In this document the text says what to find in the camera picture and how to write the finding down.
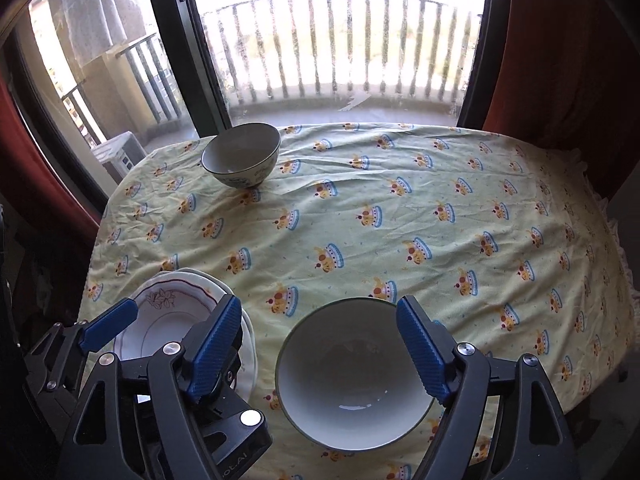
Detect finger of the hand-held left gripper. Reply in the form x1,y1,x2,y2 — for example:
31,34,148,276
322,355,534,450
197,375,274,480
22,297,139,401

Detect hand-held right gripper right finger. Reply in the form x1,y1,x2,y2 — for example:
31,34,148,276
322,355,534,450
396,295,583,480

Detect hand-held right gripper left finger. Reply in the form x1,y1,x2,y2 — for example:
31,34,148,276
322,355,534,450
60,294,244,480

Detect white plate with red rim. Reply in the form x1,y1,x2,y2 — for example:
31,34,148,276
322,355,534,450
112,276,246,361

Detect white plate with yellow flowers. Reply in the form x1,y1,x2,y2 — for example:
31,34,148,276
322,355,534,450
160,267,260,396

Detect floral ceramic bowl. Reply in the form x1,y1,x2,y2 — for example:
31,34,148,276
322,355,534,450
201,122,282,190
275,297,441,451

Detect yellow printed tablecloth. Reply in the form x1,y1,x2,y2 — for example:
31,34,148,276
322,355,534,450
77,122,640,480

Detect outdoor air conditioner unit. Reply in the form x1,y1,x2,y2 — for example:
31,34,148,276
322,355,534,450
91,131,148,178

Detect red curtain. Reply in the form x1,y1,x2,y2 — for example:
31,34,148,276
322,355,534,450
482,0,640,201
0,75,101,241

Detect balcony railing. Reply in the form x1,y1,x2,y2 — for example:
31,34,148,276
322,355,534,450
60,0,481,146

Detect dark window mullion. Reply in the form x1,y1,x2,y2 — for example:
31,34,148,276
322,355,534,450
142,0,233,137

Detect white hanging cloth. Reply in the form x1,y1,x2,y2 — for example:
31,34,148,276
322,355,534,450
47,0,143,68

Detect dark window frame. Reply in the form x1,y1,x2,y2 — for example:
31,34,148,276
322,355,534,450
457,0,516,130
0,10,117,201

